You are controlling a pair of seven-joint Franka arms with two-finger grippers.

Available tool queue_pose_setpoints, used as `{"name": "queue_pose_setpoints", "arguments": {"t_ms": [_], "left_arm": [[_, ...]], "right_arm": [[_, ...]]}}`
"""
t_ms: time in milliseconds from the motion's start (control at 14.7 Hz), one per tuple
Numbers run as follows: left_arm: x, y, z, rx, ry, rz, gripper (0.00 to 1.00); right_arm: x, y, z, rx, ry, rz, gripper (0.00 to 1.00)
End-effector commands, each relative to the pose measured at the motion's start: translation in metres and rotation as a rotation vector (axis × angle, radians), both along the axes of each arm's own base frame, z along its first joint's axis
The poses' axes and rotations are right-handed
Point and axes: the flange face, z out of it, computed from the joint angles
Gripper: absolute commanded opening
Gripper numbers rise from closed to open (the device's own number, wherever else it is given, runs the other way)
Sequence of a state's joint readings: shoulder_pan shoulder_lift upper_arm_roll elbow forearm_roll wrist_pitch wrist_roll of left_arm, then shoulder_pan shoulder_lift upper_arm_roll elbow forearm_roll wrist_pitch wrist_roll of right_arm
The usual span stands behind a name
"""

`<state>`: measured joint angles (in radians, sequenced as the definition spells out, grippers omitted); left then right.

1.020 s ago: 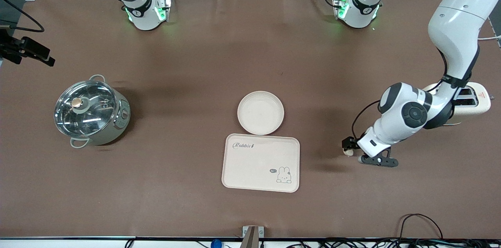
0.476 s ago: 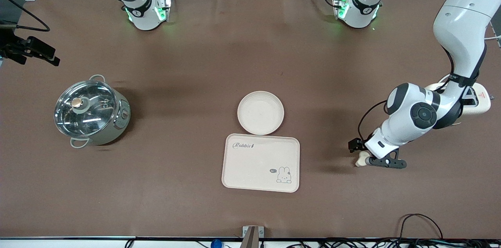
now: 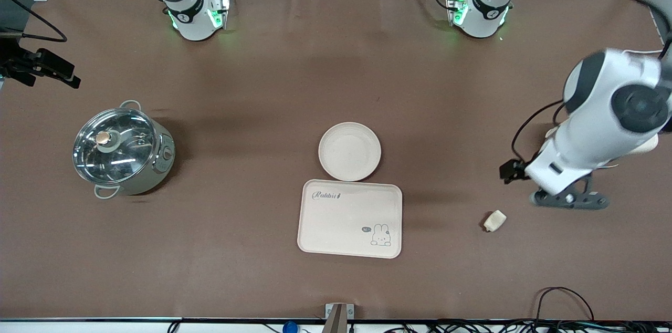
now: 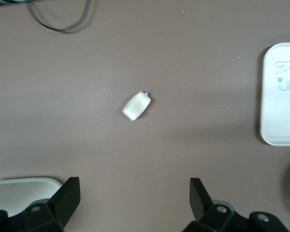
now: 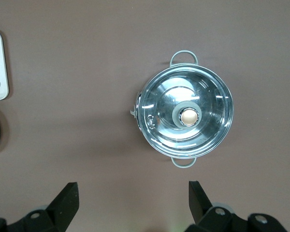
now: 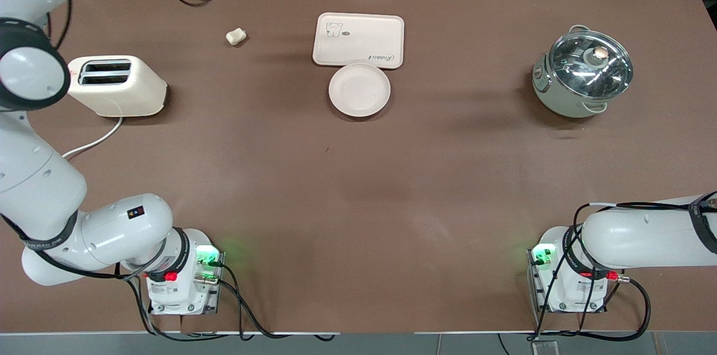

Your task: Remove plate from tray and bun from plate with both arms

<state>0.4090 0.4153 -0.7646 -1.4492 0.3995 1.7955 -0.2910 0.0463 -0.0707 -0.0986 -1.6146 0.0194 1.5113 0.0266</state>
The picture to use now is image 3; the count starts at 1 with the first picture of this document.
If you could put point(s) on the blue round cap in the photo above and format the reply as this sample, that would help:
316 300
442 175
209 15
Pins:
290 328

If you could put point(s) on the steel pot with glass lid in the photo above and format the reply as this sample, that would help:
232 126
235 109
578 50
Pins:
160 162

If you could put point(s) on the beige rabbit print tray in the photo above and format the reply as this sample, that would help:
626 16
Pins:
346 217

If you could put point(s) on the cream two-slot toaster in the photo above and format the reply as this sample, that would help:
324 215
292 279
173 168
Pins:
646 145

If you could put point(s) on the grey metal bracket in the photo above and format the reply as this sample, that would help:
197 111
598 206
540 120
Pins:
338 317

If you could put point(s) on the brown table mat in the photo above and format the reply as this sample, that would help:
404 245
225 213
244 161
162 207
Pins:
420 86

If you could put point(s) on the glass pot lid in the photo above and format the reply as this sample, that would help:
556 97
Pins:
118 157

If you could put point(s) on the small white bun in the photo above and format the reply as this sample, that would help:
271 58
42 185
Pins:
495 221

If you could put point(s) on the round beige plate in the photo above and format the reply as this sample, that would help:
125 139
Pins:
349 152

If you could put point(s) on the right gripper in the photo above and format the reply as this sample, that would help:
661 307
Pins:
21 65

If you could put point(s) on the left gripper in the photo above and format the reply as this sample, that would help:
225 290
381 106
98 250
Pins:
512 170

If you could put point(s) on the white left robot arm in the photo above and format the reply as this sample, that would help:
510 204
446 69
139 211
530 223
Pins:
604 112

